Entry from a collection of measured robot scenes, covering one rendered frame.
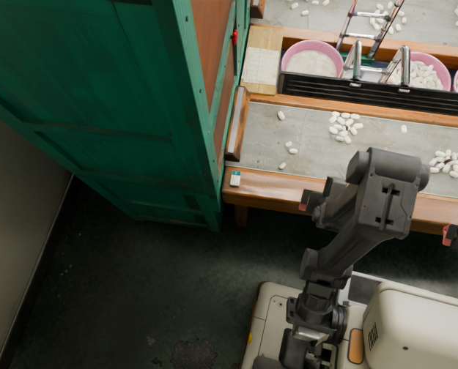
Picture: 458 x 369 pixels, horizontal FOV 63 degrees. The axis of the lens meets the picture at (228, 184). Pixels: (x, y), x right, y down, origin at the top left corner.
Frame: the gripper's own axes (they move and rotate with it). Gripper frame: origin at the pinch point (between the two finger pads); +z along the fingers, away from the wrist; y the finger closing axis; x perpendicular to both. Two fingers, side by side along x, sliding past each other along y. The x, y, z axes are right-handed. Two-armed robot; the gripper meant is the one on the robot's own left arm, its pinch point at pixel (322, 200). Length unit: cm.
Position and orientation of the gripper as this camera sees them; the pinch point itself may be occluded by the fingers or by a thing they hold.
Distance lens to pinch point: 123.2
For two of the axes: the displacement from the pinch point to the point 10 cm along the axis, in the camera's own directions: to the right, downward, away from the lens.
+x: -2.1, 9.6, 1.9
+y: -9.7, -2.3, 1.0
